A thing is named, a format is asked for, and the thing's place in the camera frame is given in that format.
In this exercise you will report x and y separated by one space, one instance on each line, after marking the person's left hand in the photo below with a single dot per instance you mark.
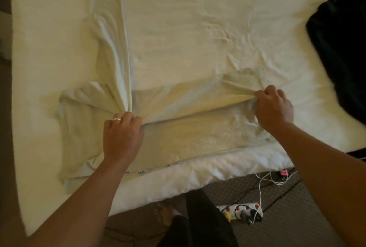
123 140

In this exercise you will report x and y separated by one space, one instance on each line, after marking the person's right hand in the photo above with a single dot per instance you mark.
273 109

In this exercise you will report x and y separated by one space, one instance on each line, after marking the white printed t-shirt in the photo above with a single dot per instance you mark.
188 129

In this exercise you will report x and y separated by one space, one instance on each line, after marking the black t-shirt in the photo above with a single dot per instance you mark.
343 44

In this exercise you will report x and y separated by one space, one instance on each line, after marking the person's right forearm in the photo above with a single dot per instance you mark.
331 181

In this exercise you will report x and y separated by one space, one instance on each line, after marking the person's left forearm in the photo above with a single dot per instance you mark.
74 209

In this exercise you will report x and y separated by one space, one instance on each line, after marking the person's left leg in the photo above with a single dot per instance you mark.
166 215

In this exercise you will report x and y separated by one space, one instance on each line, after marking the person's leg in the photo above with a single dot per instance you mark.
166 215
209 221

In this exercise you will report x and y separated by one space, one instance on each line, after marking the person's right leg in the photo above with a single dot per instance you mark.
209 221

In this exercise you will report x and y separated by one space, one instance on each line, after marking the white power strip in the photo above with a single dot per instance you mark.
243 211

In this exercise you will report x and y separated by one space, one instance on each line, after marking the white bed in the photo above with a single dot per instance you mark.
200 26

